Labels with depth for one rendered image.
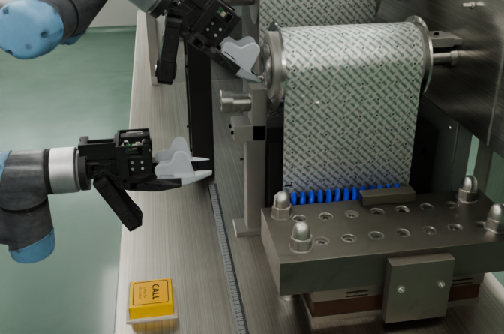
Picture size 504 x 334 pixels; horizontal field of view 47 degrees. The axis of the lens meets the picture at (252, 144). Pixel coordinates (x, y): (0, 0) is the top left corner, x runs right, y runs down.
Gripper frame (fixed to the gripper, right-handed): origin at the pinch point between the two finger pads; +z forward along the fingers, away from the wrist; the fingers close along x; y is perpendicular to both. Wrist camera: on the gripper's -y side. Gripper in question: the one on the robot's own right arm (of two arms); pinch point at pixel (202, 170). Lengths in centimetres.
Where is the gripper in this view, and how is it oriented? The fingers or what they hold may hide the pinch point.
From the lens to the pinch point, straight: 100.0
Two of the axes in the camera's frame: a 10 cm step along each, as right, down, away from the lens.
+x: -1.6, -4.1, 9.0
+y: -0.1, -9.1, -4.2
